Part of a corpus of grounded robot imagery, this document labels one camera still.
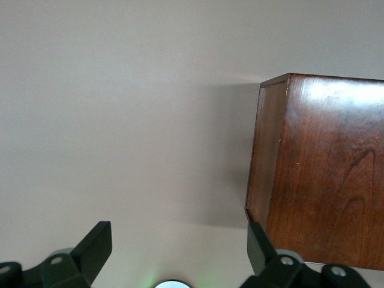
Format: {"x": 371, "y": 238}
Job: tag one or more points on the dark brown wooden cabinet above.
{"x": 330, "y": 165}

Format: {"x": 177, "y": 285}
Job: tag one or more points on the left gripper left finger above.
{"x": 87, "y": 255}

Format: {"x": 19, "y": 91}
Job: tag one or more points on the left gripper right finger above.
{"x": 264, "y": 261}

